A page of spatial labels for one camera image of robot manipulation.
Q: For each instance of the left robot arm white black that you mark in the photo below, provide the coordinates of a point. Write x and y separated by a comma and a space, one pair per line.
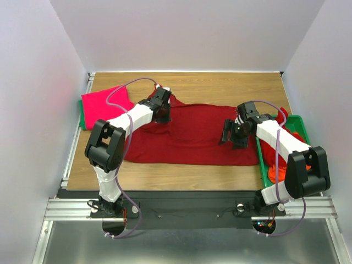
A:
109, 140

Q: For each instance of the red t-shirt in bin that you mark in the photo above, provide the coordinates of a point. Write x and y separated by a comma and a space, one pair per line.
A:
268, 152

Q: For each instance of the aluminium frame rail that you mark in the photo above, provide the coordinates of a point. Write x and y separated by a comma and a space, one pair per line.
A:
77, 210

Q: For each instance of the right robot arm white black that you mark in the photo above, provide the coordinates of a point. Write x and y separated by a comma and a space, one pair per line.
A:
307, 170

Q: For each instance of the folded pink t-shirt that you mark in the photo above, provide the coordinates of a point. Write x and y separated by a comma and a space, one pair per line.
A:
102, 104

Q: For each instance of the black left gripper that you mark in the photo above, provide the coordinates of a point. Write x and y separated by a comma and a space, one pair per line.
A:
167, 119

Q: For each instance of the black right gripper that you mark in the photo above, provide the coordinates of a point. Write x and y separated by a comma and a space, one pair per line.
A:
231, 131

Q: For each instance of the green plastic bin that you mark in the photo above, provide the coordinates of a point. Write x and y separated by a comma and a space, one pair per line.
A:
295, 125

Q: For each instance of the folded green t-shirt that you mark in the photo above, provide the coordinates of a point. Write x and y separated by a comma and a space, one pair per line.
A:
82, 117

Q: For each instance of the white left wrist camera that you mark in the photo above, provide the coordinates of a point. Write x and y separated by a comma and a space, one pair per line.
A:
160, 86

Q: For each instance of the orange t-shirt in bin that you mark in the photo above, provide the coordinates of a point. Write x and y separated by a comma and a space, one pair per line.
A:
272, 173

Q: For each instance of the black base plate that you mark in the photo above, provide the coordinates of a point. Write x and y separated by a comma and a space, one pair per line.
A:
189, 210

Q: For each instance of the dark red t-shirt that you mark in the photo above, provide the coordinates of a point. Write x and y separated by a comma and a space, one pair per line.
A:
191, 137

